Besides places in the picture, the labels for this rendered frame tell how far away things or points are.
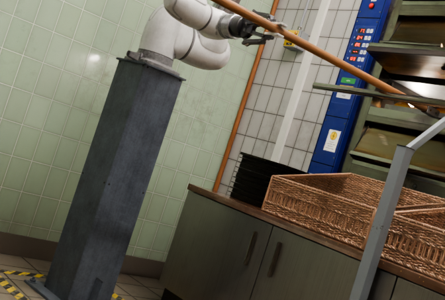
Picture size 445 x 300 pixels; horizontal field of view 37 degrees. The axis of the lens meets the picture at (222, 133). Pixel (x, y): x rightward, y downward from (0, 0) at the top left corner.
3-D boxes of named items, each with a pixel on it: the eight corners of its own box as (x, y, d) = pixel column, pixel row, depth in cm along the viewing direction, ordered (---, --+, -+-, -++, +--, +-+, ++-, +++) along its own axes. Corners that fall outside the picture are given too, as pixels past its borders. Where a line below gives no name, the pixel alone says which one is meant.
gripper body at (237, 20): (248, 20, 239) (265, 20, 232) (241, 42, 238) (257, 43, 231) (234, 12, 234) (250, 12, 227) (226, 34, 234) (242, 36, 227)
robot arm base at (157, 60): (114, 55, 272) (118, 42, 272) (155, 72, 287) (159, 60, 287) (138, 59, 258) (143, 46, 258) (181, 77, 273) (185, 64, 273)
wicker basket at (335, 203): (332, 230, 300) (350, 172, 302) (438, 270, 256) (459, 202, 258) (257, 209, 270) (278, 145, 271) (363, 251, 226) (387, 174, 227)
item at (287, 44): (291, 51, 359) (296, 33, 359) (303, 51, 351) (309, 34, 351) (281, 46, 355) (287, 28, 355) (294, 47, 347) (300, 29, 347)
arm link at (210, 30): (232, 45, 244) (206, 31, 235) (208, 43, 256) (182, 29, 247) (242, 18, 244) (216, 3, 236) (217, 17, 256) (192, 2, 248)
